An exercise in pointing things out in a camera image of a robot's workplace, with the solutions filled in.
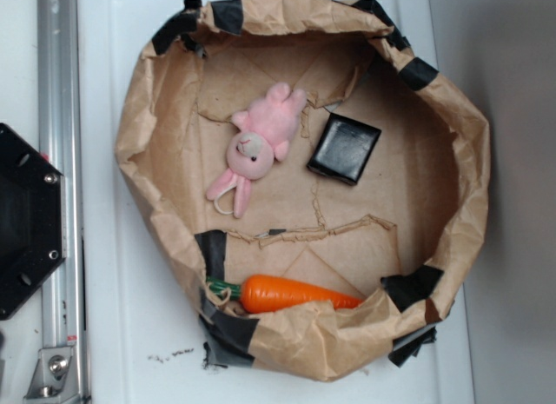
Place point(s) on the orange toy carrot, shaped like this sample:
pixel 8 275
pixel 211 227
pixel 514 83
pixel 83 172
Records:
pixel 267 293

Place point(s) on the black box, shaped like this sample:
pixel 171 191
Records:
pixel 344 149

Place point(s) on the metal corner bracket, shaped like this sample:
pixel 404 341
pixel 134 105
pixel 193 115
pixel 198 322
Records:
pixel 55 377

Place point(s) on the pink plush bunny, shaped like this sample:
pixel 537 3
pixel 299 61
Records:
pixel 265 132

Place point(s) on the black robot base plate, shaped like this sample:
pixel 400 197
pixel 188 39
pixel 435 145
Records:
pixel 31 221

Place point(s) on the aluminium extrusion rail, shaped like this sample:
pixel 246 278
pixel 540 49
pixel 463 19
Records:
pixel 63 294

